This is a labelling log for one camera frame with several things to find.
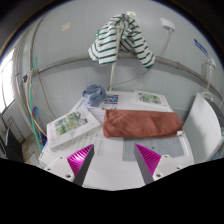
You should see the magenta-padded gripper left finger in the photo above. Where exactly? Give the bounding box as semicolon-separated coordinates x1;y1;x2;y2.
43;143;96;187

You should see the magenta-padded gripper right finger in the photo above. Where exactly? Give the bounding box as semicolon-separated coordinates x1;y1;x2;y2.
133;143;184;185

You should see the brown towel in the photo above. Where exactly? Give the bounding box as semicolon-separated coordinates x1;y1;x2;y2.
102;108;185;139

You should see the grey printed sheet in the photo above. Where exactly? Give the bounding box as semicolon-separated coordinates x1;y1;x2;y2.
122;135;185;162

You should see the large plant picture booklet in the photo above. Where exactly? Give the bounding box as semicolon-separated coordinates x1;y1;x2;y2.
46;107;102;150

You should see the white printed paper sheet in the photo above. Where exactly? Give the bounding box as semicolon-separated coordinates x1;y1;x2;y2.
78;106;108;151

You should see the small plant picture booklet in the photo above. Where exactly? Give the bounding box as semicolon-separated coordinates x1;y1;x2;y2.
131;89;169;109

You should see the white washing machine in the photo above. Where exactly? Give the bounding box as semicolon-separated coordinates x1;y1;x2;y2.
182;92;224;164

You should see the colourful glossy leaflet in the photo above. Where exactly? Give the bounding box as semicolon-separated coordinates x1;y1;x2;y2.
101;93;120;111

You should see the crumpled blue-grey cloth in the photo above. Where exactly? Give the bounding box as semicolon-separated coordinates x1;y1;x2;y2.
82;84;108;108

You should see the white upright pipe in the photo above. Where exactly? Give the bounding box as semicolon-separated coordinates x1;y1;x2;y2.
108;14;128;92

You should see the window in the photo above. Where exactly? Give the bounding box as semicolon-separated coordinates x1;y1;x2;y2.
0;49;16;114

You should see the green striped white garment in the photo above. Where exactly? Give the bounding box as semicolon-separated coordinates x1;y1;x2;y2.
87;13;156;70

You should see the green hose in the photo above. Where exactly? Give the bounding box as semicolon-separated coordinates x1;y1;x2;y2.
28;57;44;153

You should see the orange hose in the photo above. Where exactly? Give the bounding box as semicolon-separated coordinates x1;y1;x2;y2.
24;73;48;138

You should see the white power cable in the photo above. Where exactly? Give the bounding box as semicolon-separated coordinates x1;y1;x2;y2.
114;30;174;88

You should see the white washer inlet hose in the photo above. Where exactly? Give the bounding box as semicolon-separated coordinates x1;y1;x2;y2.
201;64;216;101

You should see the grey wall pipe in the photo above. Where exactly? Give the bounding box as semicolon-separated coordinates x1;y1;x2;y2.
33;53;224;98

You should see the small white wall box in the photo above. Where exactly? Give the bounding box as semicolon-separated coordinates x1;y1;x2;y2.
206;58;218;69

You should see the blue wall sign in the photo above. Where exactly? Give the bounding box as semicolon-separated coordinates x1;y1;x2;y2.
193;38;209;57

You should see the small beige wall sticker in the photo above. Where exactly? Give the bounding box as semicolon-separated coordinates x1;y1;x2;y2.
61;22;72;32

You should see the white wall socket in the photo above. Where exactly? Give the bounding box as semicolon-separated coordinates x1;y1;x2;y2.
160;17;177;33

